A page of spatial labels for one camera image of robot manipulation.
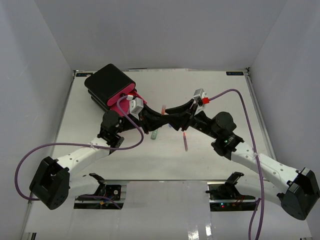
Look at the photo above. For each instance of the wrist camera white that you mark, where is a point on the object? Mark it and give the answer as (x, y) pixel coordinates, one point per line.
(136, 105)
(201, 100)

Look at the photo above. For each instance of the green translucent highlighter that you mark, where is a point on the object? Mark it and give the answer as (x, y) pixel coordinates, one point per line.
(154, 134)

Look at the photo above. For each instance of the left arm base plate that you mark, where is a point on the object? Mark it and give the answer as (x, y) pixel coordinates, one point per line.
(111, 191)

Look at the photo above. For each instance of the pink slim highlighter pen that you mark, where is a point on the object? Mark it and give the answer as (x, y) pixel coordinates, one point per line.
(185, 141)

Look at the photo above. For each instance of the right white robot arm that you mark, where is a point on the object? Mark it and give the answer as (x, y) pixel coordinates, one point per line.
(296, 191)

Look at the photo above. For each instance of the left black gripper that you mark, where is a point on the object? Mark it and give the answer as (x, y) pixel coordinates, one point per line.
(150, 120)

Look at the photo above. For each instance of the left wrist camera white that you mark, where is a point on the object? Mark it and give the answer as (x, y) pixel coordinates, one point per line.
(136, 105)

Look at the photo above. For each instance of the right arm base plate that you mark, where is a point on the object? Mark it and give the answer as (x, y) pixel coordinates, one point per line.
(227, 190)

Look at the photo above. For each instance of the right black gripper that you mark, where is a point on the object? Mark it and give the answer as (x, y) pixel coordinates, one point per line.
(181, 109)

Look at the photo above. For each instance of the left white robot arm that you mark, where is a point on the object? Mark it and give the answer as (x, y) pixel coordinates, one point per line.
(52, 182)

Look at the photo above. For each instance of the clear small pen cap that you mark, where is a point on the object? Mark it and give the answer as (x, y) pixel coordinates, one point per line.
(163, 109)

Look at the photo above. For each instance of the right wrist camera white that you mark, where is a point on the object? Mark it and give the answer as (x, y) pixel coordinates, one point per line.
(201, 100)

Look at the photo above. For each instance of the black drawer cabinet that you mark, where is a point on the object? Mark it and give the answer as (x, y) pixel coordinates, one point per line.
(107, 85)

